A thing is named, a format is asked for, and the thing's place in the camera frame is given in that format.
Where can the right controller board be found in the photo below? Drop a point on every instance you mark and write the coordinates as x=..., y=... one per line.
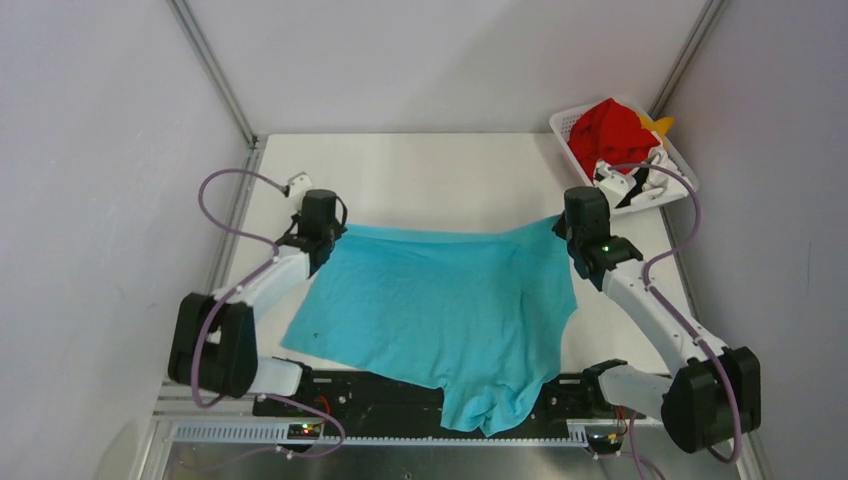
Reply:
x=605, y=445

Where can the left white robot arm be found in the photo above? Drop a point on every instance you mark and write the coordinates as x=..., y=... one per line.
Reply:
x=215, y=343

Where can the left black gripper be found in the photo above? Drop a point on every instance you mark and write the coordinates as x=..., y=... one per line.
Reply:
x=337, y=230

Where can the left controller board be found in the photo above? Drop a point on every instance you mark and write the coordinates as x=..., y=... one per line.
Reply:
x=304, y=431

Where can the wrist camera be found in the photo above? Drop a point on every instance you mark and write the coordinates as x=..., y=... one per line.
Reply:
x=614, y=187
x=298, y=185

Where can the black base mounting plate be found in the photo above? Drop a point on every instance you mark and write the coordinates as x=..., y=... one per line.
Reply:
x=371, y=407

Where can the white slotted cable duct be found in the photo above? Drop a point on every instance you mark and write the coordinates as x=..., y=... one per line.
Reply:
x=275, y=434

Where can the controller board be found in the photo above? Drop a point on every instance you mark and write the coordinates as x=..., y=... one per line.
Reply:
x=304, y=431
x=605, y=445

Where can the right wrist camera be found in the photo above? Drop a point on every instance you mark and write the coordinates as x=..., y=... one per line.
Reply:
x=614, y=187

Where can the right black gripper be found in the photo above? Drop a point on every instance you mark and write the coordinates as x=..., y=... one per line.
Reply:
x=560, y=227

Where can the white plastic laundry basket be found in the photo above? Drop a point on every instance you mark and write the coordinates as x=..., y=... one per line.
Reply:
x=561, y=124

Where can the yellow t shirt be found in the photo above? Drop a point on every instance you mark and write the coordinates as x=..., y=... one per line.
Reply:
x=660, y=126

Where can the red t shirt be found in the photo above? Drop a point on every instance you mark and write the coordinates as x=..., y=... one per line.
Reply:
x=610, y=132

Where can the white and black t shirt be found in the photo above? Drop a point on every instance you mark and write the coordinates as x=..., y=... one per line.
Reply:
x=652, y=185

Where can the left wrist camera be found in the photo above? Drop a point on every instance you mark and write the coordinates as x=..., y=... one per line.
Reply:
x=298, y=185

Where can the teal t shirt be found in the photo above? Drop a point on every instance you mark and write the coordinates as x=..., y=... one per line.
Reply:
x=479, y=316

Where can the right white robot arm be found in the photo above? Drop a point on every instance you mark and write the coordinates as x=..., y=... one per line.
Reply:
x=712, y=393

